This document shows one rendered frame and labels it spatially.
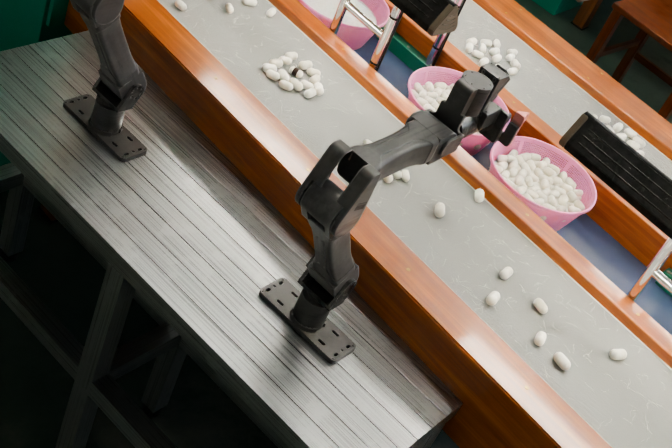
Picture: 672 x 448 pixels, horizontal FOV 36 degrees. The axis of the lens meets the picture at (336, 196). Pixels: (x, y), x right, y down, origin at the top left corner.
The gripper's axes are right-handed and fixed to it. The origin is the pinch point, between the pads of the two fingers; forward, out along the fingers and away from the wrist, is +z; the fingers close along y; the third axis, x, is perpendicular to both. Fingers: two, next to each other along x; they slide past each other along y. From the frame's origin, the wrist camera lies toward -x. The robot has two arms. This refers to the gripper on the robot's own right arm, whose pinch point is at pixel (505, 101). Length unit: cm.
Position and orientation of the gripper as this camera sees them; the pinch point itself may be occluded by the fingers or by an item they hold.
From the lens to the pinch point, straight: 200.0
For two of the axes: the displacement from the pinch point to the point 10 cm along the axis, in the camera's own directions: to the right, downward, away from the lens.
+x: -3.4, 7.3, 5.9
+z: 6.3, -3.0, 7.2
